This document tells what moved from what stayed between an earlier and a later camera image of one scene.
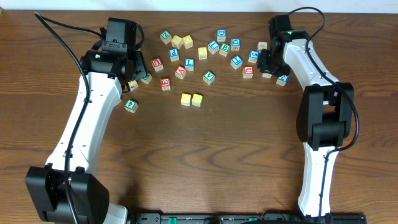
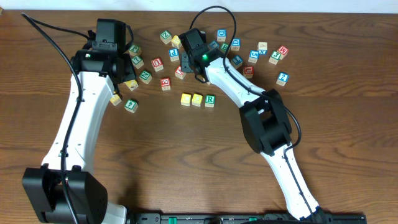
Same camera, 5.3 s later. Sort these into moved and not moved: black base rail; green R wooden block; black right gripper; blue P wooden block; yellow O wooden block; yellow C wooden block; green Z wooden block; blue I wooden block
Moved: black right gripper; green R wooden block
Not moved: green Z wooden block; yellow C wooden block; blue I wooden block; blue P wooden block; black base rail; yellow O wooden block
